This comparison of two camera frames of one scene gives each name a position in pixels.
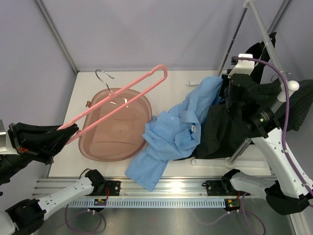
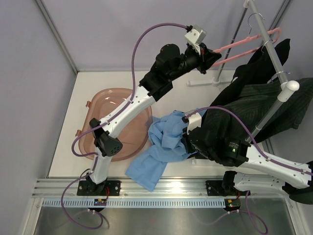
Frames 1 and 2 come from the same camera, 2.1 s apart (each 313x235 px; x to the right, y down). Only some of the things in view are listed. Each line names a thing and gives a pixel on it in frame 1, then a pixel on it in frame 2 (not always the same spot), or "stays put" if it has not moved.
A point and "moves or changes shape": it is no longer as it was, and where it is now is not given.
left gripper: [47, 143] -> [206, 58]
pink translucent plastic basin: [122, 135] stays put
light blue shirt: [173, 133] moves or changes shape
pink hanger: [112, 94] -> [249, 38]
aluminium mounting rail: [167, 188] stays put
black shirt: [223, 131] -> [258, 72]
